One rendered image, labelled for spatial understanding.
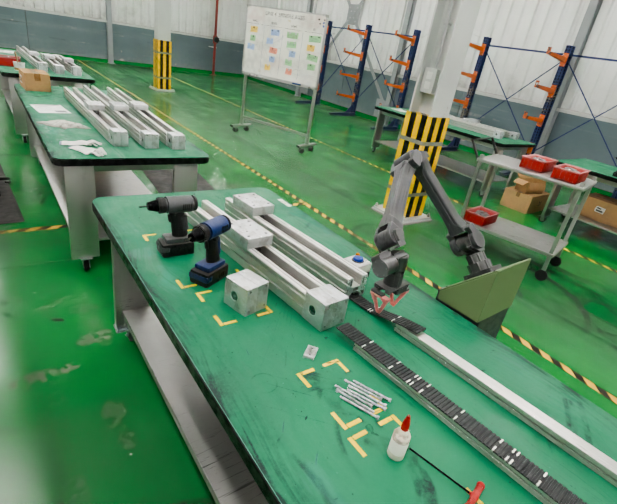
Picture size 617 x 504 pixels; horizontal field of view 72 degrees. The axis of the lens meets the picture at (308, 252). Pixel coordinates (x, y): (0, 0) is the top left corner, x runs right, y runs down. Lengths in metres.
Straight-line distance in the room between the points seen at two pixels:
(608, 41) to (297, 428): 8.67
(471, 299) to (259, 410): 0.86
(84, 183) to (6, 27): 13.20
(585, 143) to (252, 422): 8.47
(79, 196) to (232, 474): 1.91
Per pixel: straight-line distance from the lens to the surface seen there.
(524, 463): 1.12
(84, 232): 3.00
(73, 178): 2.86
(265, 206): 1.82
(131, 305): 2.33
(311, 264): 1.55
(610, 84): 9.04
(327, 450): 1.00
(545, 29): 9.71
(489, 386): 1.28
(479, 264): 1.69
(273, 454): 0.98
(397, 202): 1.41
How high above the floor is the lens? 1.54
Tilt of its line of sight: 26 degrees down
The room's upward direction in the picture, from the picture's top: 10 degrees clockwise
